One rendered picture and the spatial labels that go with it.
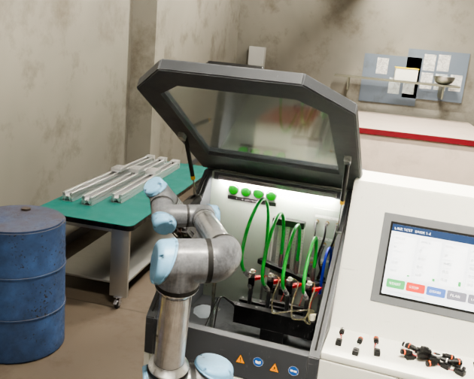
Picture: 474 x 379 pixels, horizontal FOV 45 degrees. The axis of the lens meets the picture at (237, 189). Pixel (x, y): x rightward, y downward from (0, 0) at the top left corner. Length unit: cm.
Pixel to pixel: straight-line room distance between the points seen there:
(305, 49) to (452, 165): 409
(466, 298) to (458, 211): 32
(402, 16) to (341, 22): 111
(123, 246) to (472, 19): 866
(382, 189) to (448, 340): 61
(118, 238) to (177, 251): 287
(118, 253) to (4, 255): 103
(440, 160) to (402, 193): 651
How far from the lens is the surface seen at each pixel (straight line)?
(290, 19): 1151
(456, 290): 231
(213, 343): 227
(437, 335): 234
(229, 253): 146
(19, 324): 377
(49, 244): 362
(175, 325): 155
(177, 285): 146
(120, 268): 437
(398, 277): 230
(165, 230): 182
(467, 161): 883
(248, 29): 1164
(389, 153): 871
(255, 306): 242
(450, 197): 229
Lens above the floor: 204
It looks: 15 degrees down
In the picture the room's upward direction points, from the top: 5 degrees clockwise
